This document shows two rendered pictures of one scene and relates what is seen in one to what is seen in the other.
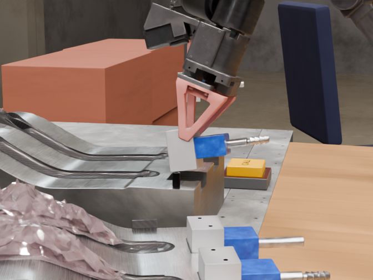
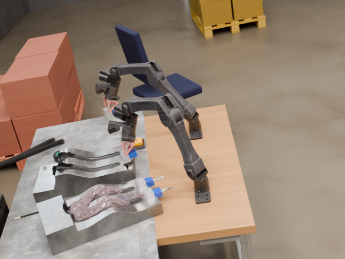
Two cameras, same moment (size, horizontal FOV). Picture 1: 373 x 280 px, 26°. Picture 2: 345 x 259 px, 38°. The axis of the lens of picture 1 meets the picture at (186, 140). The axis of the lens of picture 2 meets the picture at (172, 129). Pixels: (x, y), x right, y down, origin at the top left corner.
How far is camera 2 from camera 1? 1.50 m
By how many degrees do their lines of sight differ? 19
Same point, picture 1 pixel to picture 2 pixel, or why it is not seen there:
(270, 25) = not seen: outside the picture
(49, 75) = (22, 83)
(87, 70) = (39, 77)
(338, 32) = not seen: outside the picture
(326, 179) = (160, 136)
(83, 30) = not seen: outside the picture
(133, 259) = (127, 195)
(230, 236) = (147, 182)
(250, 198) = (141, 153)
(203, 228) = (140, 182)
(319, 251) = (166, 171)
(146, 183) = (119, 168)
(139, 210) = (119, 177)
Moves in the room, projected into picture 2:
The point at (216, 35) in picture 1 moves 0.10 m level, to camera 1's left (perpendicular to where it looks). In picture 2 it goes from (128, 128) to (108, 134)
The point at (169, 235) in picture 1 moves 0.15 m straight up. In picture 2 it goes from (131, 184) to (125, 156)
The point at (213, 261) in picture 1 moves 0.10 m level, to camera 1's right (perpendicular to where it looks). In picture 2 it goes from (148, 193) to (169, 187)
